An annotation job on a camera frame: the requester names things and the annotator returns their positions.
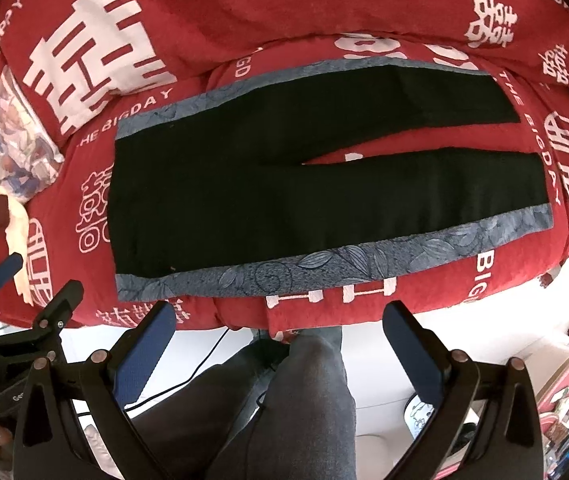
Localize red wedding bed quilt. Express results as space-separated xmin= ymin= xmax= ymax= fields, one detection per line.
xmin=0 ymin=35 xmax=569 ymax=332

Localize red folded wedding blanket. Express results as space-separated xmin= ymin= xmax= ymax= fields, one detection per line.
xmin=0 ymin=0 xmax=569 ymax=142

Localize person's dark trouser legs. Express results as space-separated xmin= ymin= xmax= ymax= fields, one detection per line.
xmin=132 ymin=326 xmax=357 ymax=480

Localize black cable on floor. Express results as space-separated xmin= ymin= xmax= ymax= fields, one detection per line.
xmin=76 ymin=326 xmax=230 ymax=418

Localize cream and maroon cloth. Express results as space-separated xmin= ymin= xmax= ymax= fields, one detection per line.
xmin=0 ymin=185 xmax=34 ymax=306

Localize floral printed pillow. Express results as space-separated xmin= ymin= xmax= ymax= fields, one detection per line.
xmin=0 ymin=68 xmax=64 ymax=204

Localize black pants with grey trim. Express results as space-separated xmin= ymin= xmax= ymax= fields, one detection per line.
xmin=108 ymin=58 xmax=553 ymax=301

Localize red round box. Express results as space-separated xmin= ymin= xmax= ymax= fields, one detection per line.
xmin=536 ymin=358 xmax=569 ymax=451

